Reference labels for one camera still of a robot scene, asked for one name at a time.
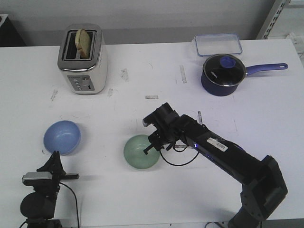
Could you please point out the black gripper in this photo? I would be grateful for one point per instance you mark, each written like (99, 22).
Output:
(58, 174)
(166, 132)

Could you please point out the green bowl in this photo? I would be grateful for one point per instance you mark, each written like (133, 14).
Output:
(134, 155)

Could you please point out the blue bowl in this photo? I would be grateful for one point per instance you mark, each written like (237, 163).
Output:
(63, 136)

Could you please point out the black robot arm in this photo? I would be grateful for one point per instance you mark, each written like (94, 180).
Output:
(39, 206)
(263, 186)

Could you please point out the glass pot lid blue knob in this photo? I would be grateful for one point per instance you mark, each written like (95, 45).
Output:
(224, 70)

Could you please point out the clear plastic container blue rim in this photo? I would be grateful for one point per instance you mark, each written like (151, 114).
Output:
(211, 44)

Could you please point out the silver two-slot toaster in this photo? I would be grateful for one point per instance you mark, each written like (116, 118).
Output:
(84, 76)

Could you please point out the slice of toast bread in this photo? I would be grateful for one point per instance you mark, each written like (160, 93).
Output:
(82, 43)

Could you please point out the dark cabinet at left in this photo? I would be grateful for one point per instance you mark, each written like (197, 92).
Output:
(9, 36)

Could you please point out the grey metal shelf upright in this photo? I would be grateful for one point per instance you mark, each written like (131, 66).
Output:
(271, 21)

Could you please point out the blue saucepan with handle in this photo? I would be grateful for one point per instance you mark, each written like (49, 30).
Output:
(218, 90)

